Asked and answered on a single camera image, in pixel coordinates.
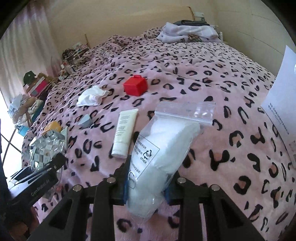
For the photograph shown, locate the clear bag of white cotton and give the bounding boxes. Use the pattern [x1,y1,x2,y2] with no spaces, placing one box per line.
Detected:
[126,101,216,218]

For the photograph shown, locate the silver foil bag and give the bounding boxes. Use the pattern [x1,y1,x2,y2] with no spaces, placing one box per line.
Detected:
[29,130,65,172]

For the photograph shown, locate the yellow cardboard box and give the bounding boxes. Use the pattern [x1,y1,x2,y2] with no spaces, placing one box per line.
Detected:
[42,121,62,135]

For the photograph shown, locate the light blue triangular sponge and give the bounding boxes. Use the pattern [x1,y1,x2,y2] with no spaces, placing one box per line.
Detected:
[78,114,93,129]

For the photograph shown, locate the pink white box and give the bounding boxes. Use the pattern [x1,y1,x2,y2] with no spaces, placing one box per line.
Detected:
[28,77,49,97]

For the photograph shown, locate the dark green cap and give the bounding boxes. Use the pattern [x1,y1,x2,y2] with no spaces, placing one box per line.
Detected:
[23,71,36,85]

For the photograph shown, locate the white crumpled cloth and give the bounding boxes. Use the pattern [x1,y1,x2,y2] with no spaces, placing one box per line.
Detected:
[76,85,110,107]

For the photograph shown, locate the white cosmetic tube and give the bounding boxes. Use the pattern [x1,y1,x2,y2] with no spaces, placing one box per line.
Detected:
[111,108,138,159]

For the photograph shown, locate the pink leopard print blanket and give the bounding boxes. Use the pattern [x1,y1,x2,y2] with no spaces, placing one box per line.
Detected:
[23,28,295,240]

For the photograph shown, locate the white paper box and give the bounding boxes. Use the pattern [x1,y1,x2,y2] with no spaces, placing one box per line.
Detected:
[261,46,296,167]

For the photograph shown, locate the cluttered bedside shelf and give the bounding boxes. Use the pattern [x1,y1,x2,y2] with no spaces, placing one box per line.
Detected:
[61,42,90,75]

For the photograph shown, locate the pink white curtain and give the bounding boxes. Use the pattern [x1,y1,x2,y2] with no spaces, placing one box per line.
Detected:
[1,1,61,104]

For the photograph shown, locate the red cube box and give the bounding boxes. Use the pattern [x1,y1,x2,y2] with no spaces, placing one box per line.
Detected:
[123,75,148,96]

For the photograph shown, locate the white grey folded clothes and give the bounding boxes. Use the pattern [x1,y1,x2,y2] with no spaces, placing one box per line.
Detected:
[157,21,221,43]

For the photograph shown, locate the white wall socket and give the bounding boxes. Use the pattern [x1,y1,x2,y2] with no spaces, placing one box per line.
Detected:
[194,11,205,21]

